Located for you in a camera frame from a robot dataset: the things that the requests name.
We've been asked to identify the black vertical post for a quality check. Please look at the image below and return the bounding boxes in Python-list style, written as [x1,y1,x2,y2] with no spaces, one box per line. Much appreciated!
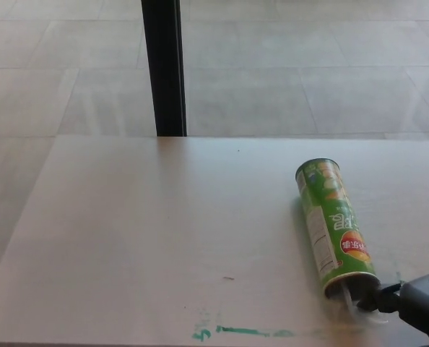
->
[141,0,188,138]

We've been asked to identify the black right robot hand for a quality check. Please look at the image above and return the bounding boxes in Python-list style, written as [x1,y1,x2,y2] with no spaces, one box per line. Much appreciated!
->
[356,268,429,347]

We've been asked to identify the green chips can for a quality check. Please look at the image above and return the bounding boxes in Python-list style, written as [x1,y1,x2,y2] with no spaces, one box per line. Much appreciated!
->
[294,157,381,301]

